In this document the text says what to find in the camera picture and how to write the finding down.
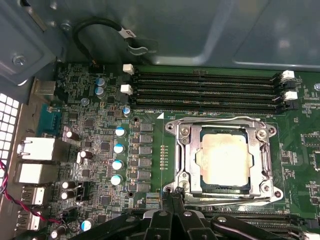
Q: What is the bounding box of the blue serial port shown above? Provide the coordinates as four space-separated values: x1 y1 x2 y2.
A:
36 103 63 137

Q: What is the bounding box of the black PC case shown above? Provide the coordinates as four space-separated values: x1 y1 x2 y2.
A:
0 0 320 240

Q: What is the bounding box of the green motherboard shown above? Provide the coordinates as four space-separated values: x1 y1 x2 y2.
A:
29 61 320 240

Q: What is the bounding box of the black RAM slot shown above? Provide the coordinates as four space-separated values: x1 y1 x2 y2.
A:
119 94 300 114
186 208 301 220
239 217 313 227
119 84 299 104
122 74 300 93
249 224 313 237
123 63 296 83

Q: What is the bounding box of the black cable with white tag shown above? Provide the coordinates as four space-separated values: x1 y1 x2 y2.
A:
73 16 138 65

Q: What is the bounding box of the small silver port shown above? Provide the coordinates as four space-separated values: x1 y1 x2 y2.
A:
33 79 57 96

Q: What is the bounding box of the CPU socket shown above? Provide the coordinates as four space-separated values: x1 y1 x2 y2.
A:
161 115 285 207

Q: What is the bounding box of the silver network port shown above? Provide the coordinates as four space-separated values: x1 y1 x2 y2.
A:
16 136 56 161
14 162 60 185

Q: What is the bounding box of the red and black twisted wire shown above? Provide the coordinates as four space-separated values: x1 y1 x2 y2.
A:
0 159 62 225

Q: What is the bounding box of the silver-topped CPU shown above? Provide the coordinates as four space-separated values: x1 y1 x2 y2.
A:
198 126 253 188

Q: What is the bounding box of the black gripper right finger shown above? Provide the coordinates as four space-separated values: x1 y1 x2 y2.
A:
174 186 276 240

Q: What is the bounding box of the silver USB port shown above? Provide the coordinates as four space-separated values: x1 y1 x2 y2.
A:
20 186 46 206
16 209 43 231

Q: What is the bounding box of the metal socket cover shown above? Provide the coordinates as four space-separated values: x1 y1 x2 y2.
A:
183 122 272 197

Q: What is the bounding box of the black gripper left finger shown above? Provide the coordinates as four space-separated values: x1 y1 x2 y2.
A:
99 191 177 240

